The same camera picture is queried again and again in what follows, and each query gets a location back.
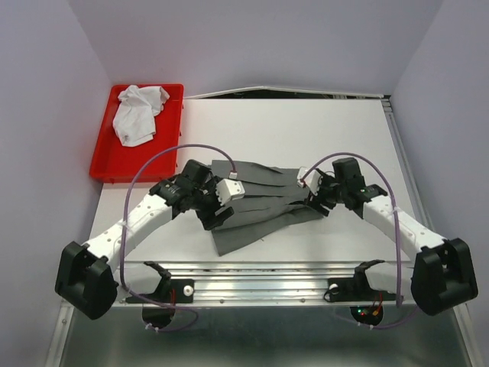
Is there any white crumpled skirt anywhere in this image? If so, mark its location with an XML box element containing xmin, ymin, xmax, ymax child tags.
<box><xmin>112</xmin><ymin>85</ymin><xmax>170</xmax><ymax>148</ymax></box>

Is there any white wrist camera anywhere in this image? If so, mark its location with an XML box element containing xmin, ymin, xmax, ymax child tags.
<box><xmin>296</xmin><ymin>167</ymin><xmax>324</xmax><ymax>196</ymax></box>
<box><xmin>215</xmin><ymin>179</ymin><xmax>245</xmax><ymax>205</ymax></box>

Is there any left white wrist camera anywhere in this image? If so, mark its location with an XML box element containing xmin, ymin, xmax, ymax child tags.
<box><xmin>215</xmin><ymin>179</ymin><xmax>245</xmax><ymax>205</ymax></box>

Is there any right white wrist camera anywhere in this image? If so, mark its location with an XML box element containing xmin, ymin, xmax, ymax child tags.
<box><xmin>296</xmin><ymin>167</ymin><xmax>324</xmax><ymax>196</ymax></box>

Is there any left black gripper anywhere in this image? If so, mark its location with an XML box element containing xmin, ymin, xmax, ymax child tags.
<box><xmin>192</xmin><ymin>176</ymin><xmax>234</xmax><ymax>230</ymax></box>

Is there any grey pleated skirt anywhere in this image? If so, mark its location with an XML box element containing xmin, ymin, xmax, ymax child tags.
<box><xmin>212</xmin><ymin>161</ymin><xmax>324</xmax><ymax>256</ymax></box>

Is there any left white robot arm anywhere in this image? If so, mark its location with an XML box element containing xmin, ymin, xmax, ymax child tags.
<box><xmin>54</xmin><ymin>160</ymin><xmax>245</xmax><ymax>320</ymax></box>

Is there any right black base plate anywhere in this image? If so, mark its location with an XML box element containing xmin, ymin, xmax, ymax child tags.
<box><xmin>323</xmin><ymin>278</ymin><xmax>369</xmax><ymax>303</ymax></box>

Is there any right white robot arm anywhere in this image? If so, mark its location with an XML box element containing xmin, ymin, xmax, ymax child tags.
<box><xmin>297</xmin><ymin>153</ymin><xmax>478</xmax><ymax>325</ymax></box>

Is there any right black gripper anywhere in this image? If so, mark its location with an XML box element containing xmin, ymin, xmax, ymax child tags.
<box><xmin>302</xmin><ymin>171</ymin><xmax>346</xmax><ymax>216</ymax></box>

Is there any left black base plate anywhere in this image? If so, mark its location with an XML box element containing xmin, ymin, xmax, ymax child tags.
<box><xmin>143</xmin><ymin>278</ymin><xmax>195</xmax><ymax>305</ymax></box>

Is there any red plastic tray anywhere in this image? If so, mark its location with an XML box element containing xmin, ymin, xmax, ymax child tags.
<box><xmin>89</xmin><ymin>83</ymin><xmax>184</xmax><ymax>184</ymax></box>

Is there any aluminium frame rail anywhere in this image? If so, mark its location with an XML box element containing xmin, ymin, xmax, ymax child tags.
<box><xmin>154</xmin><ymin>261</ymin><xmax>359</xmax><ymax>308</ymax></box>

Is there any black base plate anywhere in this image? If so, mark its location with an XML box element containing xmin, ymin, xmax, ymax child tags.
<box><xmin>143</xmin><ymin>278</ymin><xmax>195</xmax><ymax>305</ymax></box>
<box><xmin>323</xmin><ymin>278</ymin><xmax>369</xmax><ymax>303</ymax></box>

